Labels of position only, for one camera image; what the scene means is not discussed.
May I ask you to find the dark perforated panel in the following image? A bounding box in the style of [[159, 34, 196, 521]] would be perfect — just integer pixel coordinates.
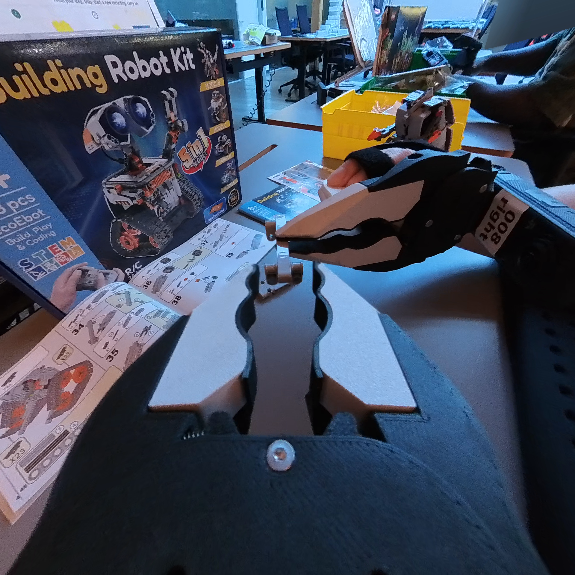
[[501, 252, 575, 558]]

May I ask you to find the white red printed leaflet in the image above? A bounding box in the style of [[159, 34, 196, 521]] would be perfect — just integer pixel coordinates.
[[268, 160, 335, 201]]

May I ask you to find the stack of white boxes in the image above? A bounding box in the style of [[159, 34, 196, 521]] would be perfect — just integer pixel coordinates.
[[314, 2, 350, 39]]

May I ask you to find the stack of yellow bins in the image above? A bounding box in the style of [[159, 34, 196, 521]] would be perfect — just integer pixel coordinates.
[[321, 88, 471, 161]]

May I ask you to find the blue cover booklet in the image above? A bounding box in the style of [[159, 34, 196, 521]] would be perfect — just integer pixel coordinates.
[[237, 182, 325, 226]]

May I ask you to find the clear plastic parts bag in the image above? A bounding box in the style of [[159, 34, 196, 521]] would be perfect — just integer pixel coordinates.
[[375, 63, 468, 93]]

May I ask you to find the light wooden office desk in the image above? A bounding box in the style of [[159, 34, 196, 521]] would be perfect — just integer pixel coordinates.
[[223, 40, 293, 123]]

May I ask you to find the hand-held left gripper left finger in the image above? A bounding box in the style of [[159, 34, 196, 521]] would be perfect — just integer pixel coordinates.
[[147, 263, 261, 423]]

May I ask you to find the white printed instruction sheet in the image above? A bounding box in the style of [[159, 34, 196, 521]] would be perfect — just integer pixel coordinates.
[[0, 0, 166, 36]]

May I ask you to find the white printed board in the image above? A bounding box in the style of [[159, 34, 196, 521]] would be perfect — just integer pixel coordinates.
[[343, 0, 379, 68]]

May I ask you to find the dark building set box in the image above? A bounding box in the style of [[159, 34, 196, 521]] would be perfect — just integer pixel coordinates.
[[372, 5, 428, 77]]

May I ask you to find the long wooden office desk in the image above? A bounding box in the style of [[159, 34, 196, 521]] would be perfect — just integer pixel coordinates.
[[290, 31, 355, 90]]

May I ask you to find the grey desk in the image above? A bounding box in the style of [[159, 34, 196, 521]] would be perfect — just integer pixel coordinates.
[[0, 119, 540, 526]]

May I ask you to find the grey toy beam assembly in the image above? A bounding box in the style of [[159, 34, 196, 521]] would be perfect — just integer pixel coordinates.
[[258, 215, 305, 299]]

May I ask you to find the green plastic bin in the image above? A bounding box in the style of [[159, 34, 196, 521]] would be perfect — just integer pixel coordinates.
[[361, 72, 470, 97]]

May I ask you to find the person's right forearm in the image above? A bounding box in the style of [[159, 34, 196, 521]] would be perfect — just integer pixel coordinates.
[[541, 184, 575, 208]]

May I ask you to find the person's right hand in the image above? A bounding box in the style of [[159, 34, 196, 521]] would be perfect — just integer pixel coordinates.
[[326, 146, 416, 190]]

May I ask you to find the grey orange toy model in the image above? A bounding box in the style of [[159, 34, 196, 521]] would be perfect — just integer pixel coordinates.
[[367, 87, 456, 152]]

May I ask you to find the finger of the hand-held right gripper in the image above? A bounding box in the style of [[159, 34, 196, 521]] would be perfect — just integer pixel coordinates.
[[275, 179, 424, 243], [287, 221, 406, 269]]

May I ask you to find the small cardboard box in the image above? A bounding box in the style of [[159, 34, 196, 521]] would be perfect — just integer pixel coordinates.
[[243, 23, 279, 46]]

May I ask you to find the white instruction booklet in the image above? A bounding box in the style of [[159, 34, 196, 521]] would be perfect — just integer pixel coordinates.
[[0, 220, 277, 525]]

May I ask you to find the blue robot kit box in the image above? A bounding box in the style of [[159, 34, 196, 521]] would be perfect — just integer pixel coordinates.
[[0, 28, 243, 320]]

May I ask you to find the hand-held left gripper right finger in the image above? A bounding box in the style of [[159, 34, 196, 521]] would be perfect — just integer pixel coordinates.
[[308, 260, 418, 423]]

